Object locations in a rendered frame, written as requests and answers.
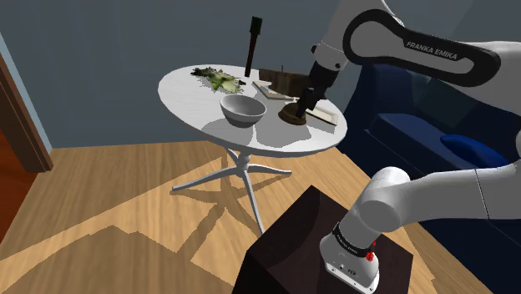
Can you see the dark brown wooden box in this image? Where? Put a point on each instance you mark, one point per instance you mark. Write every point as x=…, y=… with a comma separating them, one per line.
x=285, y=80

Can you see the tall black pepper mill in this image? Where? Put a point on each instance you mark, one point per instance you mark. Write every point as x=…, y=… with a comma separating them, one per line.
x=252, y=47

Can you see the white flat book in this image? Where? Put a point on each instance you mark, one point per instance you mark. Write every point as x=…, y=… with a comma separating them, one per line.
x=266, y=90

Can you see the green leafy lettuce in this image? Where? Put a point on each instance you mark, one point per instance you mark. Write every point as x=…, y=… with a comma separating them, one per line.
x=222, y=80

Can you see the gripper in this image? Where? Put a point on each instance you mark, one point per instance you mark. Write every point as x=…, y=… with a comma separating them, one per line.
x=319, y=81

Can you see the brown round wooden base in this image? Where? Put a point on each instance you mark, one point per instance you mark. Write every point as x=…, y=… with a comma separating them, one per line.
x=289, y=115

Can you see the dark blue sofa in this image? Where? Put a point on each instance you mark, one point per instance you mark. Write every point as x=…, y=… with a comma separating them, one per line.
x=423, y=134

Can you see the white bowl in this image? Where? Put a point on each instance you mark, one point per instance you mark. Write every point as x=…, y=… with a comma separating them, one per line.
x=243, y=110

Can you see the white rectangular tray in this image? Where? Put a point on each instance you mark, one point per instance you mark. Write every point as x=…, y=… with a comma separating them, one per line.
x=325, y=114

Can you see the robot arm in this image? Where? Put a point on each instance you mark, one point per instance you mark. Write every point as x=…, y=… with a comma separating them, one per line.
x=427, y=191

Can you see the white round pedestal table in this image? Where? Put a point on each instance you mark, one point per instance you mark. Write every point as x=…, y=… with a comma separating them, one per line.
x=191, y=99

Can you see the dark robot stand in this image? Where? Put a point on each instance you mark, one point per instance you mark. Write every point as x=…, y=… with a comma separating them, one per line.
x=293, y=252

